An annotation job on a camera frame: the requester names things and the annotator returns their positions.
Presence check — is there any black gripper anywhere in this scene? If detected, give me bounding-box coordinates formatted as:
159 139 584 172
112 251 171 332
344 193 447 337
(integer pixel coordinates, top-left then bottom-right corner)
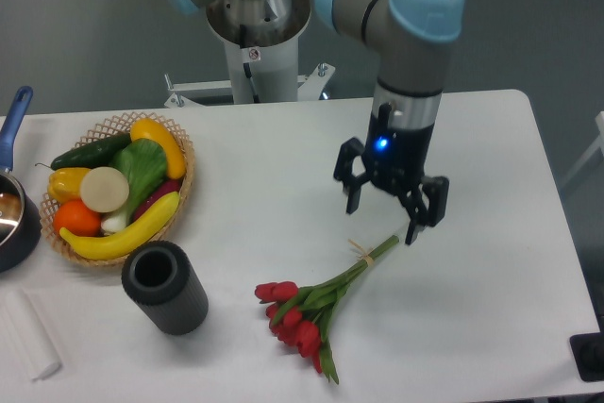
333 115 449 245

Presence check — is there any red tulip bouquet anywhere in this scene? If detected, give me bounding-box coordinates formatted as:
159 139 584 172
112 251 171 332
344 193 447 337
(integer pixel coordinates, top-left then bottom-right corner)
254 234 401 384

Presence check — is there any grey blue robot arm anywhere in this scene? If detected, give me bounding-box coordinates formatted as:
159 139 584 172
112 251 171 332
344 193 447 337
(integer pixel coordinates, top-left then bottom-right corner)
169 0 465 243

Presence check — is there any purple eggplant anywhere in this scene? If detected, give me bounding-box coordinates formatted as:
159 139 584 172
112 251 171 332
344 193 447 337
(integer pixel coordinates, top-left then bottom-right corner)
131 179 181 222

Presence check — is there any green bok choy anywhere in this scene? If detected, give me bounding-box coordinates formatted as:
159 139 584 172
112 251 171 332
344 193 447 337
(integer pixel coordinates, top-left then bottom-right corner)
101 139 167 236

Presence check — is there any yellow squash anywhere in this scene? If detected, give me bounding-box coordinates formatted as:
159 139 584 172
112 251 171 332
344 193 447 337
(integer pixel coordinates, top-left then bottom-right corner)
130 118 186 179

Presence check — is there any dark grey ribbed vase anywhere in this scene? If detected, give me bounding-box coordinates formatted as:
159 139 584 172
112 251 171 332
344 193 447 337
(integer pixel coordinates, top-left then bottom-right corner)
121 241 209 336

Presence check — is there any black device at edge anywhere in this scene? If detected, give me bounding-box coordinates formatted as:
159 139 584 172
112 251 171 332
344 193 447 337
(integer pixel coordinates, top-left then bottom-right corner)
569 332 603 382

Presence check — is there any woven wicker basket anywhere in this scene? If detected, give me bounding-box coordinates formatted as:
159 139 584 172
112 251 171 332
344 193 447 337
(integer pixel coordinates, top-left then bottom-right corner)
40 111 195 267

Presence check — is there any yellow banana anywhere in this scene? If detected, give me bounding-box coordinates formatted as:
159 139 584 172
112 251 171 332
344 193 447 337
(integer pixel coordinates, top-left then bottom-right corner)
59 192 180 261

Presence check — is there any green cucumber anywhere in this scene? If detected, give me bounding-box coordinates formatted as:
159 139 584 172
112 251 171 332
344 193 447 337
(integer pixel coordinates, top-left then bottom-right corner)
36 133 131 171

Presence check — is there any orange fruit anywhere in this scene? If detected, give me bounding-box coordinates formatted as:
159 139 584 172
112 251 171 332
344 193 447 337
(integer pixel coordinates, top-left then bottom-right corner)
53 200 101 237

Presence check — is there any yellow bell pepper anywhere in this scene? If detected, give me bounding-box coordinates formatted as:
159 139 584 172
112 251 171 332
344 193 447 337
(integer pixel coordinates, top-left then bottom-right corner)
47 167 91 204

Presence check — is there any white rolled cloth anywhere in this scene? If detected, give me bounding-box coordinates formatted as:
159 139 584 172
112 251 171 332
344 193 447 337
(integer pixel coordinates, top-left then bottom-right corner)
1 289 62 381

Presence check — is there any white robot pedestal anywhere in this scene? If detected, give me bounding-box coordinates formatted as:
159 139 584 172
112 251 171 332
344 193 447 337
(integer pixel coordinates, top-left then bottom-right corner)
164 32 336 109

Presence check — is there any white frame at right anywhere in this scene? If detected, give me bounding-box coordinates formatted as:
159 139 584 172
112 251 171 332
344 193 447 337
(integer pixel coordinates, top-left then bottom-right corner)
562 111 603 192

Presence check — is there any blue handled saucepan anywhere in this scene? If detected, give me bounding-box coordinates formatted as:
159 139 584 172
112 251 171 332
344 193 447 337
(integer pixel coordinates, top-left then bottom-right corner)
1 86 41 273

